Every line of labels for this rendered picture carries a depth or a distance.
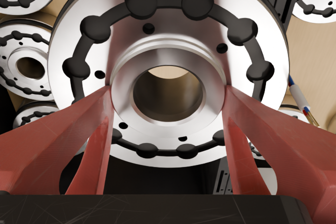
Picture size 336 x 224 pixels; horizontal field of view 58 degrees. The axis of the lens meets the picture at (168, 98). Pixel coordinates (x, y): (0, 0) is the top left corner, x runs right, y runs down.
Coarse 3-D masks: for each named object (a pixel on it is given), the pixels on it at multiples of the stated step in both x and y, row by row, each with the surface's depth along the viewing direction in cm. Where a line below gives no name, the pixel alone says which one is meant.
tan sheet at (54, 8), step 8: (56, 0) 32; (64, 0) 32; (48, 8) 33; (56, 8) 33; (0, 16) 33; (56, 16) 33; (152, 72) 38; (160, 72) 38; (168, 72) 38; (176, 72) 38; (184, 72) 38; (16, 96) 40; (16, 104) 41
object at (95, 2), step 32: (96, 0) 11; (128, 0) 11; (160, 0) 11; (192, 0) 11; (224, 0) 10; (256, 0) 10; (64, 32) 11; (96, 32) 12; (128, 32) 11; (160, 32) 11; (192, 32) 11; (224, 32) 11; (256, 32) 11; (64, 64) 13; (96, 64) 12; (224, 64) 12; (256, 64) 12; (288, 64) 12; (64, 96) 13; (256, 96) 13; (128, 128) 14; (128, 160) 16; (160, 160) 16; (192, 160) 16
